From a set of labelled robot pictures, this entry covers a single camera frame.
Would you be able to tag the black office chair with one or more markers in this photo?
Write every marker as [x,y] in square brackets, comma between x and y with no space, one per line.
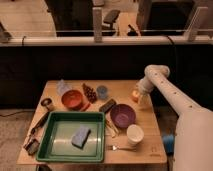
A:
[110,19]

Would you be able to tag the purple bowl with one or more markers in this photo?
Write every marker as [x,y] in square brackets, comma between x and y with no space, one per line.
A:
[122,115]

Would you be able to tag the dark grape bunch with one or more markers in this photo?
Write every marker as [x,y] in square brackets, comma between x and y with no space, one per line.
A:
[89,93]

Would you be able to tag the orange apple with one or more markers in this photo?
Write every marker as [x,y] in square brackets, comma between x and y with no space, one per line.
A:
[135,96]

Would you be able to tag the green plastic tray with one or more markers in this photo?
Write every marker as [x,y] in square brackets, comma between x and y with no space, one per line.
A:
[56,143]

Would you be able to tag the clear plastic bag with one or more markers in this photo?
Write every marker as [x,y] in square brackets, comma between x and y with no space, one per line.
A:
[62,87]

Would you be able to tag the wooden spoon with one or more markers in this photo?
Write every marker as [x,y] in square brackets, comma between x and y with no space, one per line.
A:
[113,131]

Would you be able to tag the silver fork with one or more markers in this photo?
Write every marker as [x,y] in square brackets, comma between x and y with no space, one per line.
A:
[114,148]

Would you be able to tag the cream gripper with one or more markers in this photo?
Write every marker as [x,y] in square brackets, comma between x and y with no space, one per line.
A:
[143,99]

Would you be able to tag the black brush block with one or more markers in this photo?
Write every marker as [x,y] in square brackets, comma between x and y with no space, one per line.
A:
[107,106]

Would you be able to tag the black handled utensil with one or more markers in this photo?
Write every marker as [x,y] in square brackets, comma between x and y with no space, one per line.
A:
[40,123]

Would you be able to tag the orange bowl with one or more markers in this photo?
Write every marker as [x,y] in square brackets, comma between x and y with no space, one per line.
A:
[72,99]

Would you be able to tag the blue small cup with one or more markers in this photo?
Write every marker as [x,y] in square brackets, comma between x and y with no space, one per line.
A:
[102,92]

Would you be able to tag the blue sponge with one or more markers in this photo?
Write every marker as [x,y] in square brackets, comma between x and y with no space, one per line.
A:
[80,136]

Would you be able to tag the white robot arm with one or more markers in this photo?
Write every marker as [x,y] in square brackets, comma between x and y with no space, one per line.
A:
[193,146]

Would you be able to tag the white paper cup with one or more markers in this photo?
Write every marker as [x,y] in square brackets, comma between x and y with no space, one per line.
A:
[135,134]

